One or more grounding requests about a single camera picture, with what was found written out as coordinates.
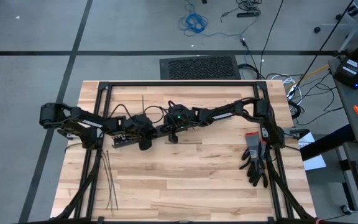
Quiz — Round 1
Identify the black desktop device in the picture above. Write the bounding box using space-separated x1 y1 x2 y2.
333 30 358 90

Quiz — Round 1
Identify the black perforated floor mat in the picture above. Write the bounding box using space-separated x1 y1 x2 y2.
158 55 242 81

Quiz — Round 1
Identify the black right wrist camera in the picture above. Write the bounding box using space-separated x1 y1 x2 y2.
170 105 190 116

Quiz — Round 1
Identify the black looped floor cable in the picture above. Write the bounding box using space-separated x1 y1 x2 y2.
237 63 262 80

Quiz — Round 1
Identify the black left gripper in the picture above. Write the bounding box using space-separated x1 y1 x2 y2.
124 114 155 152

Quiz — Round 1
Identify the thin black slanted cable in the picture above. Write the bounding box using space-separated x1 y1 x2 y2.
296 0 356 86

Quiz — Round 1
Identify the black tangled floor cable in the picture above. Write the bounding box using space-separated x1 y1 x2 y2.
289 72 345 127

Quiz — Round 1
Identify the blue coiled cable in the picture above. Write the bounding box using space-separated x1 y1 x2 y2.
178 0 245 39

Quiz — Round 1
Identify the black power strip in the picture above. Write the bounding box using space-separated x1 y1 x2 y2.
236 9 262 19

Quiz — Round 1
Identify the grey side desk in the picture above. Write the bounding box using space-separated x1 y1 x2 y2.
328 57 358 146

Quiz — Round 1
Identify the black coiled cable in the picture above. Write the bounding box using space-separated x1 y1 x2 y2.
220 0 264 23

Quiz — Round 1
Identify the white floor cable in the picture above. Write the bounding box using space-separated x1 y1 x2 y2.
265 73 304 105

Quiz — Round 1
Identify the dark blue padded bar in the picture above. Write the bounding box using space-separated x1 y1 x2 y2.
300 123 356 162

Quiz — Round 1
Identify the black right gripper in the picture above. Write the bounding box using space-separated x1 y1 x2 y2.
163 115 197 144

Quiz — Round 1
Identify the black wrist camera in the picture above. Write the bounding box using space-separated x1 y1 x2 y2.
170 105 190 116
134 113 150 124

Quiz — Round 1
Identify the black tray cover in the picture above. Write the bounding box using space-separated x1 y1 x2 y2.
150 123 198 139

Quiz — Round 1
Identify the long black floor cable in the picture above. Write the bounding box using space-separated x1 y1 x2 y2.
259 0 285 79

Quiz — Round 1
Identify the grey keyboard cart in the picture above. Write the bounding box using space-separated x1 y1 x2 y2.
303 139 358 224

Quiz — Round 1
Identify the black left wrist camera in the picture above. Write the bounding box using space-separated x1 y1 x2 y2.
134 113 150 124

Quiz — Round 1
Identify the black slotted cable tray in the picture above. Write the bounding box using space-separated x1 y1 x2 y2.
110 124 198 150

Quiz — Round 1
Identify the yellow floor cable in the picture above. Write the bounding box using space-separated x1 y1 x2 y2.
286 63 331 91

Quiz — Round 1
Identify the white paper sheet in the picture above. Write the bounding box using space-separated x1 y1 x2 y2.
296 133 328 172

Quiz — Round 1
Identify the black left camera cable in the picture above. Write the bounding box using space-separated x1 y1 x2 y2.
108 103 165 126

